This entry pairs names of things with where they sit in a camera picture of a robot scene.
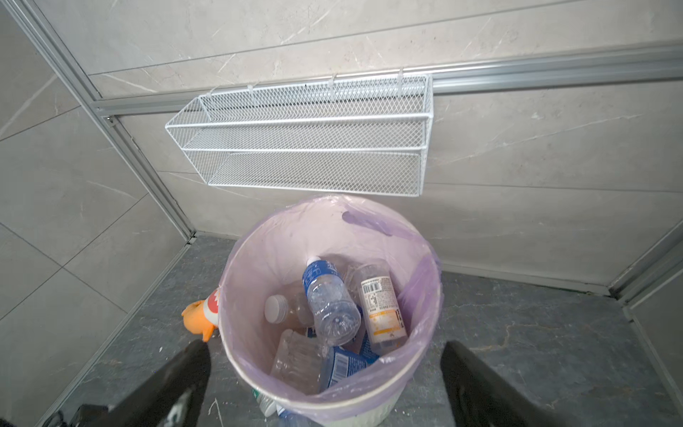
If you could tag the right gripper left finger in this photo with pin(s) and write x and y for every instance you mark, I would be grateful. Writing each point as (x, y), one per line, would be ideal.
(174, 394)

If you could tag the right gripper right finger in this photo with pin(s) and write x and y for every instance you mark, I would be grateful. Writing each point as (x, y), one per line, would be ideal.
(478, 396)

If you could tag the green label square clear bottle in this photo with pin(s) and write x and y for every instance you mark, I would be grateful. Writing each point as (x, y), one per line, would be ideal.
(267, 406)

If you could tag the clear bottle orange white label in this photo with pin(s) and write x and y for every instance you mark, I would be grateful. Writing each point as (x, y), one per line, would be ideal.
(385, 327)

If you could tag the long clear blue-tint bottle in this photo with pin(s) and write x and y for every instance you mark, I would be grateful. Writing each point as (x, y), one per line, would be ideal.
(287, 418)

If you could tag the Pocari Sweat bottle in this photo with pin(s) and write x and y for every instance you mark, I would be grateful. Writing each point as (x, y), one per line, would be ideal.
(337, 318)

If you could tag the cream ribbed trash bin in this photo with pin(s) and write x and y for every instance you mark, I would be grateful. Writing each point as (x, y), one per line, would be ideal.
(375, 389)

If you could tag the pink plastic bin liner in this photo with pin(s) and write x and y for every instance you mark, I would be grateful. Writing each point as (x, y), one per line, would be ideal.
(342, 229)

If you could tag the orange shark plush toy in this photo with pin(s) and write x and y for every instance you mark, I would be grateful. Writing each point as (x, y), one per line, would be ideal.
(202, 317)

